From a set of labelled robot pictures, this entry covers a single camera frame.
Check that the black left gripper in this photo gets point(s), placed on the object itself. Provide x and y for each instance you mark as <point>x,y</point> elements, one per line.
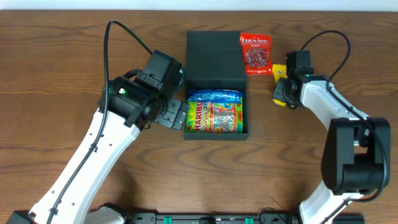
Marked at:
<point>173,114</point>

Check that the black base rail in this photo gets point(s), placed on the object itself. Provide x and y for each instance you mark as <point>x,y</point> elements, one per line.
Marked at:
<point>265,218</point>

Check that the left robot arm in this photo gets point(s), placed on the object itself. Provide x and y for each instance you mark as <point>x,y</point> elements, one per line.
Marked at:
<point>129,105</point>

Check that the red candy bag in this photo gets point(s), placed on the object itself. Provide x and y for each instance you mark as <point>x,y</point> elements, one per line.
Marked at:
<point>256,53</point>

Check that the long blue snack packet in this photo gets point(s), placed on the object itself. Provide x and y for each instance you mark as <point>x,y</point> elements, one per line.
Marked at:
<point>215,96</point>

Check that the green Haribo worms bag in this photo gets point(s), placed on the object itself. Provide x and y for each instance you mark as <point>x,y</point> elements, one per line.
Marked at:
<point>214,118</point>

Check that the yellow candy bag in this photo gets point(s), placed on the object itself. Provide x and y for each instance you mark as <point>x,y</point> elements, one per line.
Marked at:
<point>279,71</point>

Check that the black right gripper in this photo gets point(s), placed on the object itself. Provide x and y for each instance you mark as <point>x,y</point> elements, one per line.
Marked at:
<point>280,93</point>

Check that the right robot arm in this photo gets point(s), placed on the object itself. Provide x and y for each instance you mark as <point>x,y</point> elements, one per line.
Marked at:
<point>356,161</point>

